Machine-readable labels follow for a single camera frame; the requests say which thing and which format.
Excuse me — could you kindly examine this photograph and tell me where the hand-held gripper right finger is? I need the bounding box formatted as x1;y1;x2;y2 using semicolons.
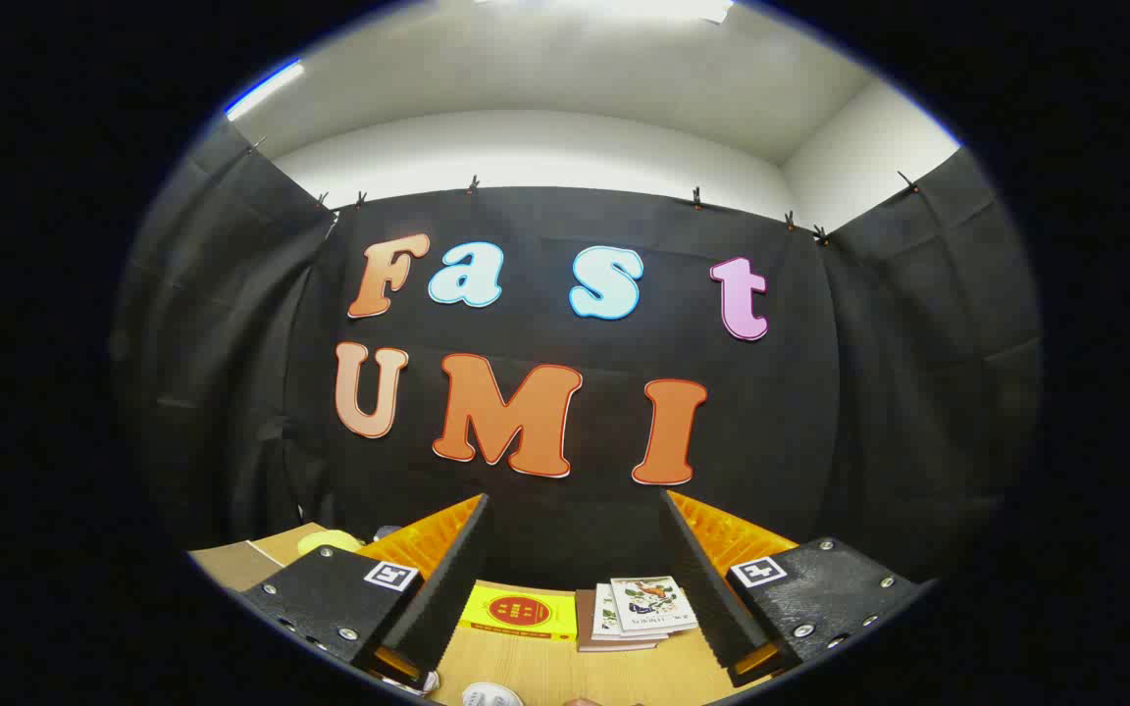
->
660;488;924;687

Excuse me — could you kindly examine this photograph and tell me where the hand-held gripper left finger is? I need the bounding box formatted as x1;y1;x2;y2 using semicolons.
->
241;493;490;687

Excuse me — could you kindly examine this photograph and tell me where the beige fabric storage box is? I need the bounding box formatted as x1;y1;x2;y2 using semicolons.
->
188;523;331;593

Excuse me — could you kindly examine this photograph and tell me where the white bird print book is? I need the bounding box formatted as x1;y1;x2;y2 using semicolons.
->
610;576;700;637

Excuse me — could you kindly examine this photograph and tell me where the yellow book with red circle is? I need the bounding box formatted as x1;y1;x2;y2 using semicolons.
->
458;582;579;642

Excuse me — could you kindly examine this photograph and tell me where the white illustrated book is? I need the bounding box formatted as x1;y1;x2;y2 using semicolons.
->
591;583;670;643

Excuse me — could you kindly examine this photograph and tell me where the brown cover book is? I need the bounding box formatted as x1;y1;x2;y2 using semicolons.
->
575;588;670;654

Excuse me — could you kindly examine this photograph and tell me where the yellow round plush toy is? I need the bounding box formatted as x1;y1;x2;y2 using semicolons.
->
296;529;364;556

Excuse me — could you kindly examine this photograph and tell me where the row of black clips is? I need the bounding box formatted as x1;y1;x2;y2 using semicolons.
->
249;137;921;246

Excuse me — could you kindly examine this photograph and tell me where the long ceiling light strip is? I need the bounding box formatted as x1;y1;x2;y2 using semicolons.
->
226;59;306;122

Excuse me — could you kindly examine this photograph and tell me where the wide ceiling light panel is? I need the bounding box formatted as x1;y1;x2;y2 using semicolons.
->
475;0;735;25

